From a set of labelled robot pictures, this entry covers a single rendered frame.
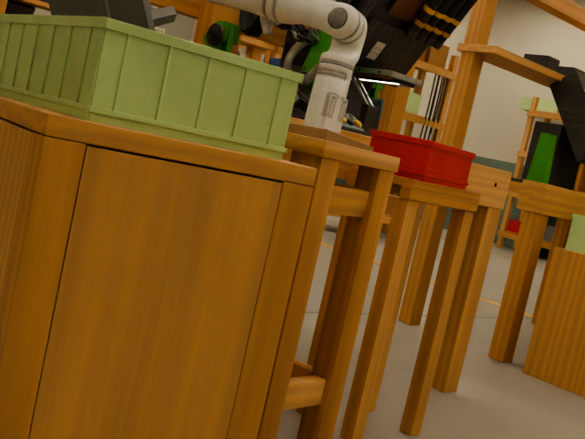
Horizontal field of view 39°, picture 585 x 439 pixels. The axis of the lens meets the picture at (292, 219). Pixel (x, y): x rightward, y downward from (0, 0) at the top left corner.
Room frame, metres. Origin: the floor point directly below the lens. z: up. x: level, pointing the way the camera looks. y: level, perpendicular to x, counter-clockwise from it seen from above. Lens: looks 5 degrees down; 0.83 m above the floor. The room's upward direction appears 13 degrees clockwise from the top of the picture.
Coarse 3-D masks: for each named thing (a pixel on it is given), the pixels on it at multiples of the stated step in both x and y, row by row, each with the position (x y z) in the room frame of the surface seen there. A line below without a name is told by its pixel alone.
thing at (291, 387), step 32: (320, 160) 1.94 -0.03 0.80; (320, 192) 1.96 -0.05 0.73; (352, 192) 2.07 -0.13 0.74; (384, 192) 2.15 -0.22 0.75; (320, 224) 1.98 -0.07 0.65; (352, 224) 2.15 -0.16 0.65; (352, 256) 2.14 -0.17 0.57; (352, 288) 2.12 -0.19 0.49; (288, 320) 1.95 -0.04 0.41; (352, 320) 2.15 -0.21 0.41; (288, 352) 1.97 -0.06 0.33; (320, 352) 2.16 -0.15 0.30; (352, 352) 2.17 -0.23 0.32; (288, 384) 1.99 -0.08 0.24; (320, 384) 2.12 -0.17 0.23; (320, 416) 2.13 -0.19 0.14
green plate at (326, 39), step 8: (320, 32) 2.88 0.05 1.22; (320, 40) 2.87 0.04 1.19; (328, 40) 2.84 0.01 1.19; (312, 48) 2.88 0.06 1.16; (320, 48) 2.85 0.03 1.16; (328, 48) 2.82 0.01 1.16; (312, 56) 2.86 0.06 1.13; (304, 64) 2.87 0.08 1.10; (312, 64) 2.84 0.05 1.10; (304, 72) 2.86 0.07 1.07
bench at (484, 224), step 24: (480, 216) 3.19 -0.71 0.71; (480, 240) 3.17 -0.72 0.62; (480, 264) 3.19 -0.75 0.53; (456, 288) 3.20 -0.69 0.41; (480, 288) 3.22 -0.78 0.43; (456, 312) 3.19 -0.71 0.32; (456, 336) 3.17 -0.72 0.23; (456, 360) 3.19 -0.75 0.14; (432, 384) 3.21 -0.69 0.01; (456, 384) 3.22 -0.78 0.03
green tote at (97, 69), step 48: (0, 48) 1.76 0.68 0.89; (48, 48) 1.53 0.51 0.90; (96, 48) 1.36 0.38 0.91; (144, 48) 1.39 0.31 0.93; (192, 48) 1.45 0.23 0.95; (48, 96) 1.49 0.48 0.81; (96, 96) 1.35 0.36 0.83; (144, 96) 1.41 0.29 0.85; (192, 96) 1.46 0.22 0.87; (240, 96) 1.52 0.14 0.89; (288, 96) 1.59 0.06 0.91; (240, 144) 1.54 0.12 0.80
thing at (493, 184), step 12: (300, 120) 2.44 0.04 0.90; (348, 132) 2.58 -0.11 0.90; (288, 156) 2.43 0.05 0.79; (348, 168) 2.61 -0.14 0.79; (480, 168) 3.08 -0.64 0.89; (492, 168) 3.13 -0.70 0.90; (468, 180) 3.04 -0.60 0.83; (480, 180) 3.09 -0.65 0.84; (492, 180) 3.14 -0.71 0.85; (504, 180) 3.20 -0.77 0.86; (480, 192) 3.10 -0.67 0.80; (492, 192) 3.15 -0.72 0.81; (504, 192) 3.21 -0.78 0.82; (480, 204) 3.11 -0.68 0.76; (492, 204) 3.17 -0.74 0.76; (504, 204) 3.22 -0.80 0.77
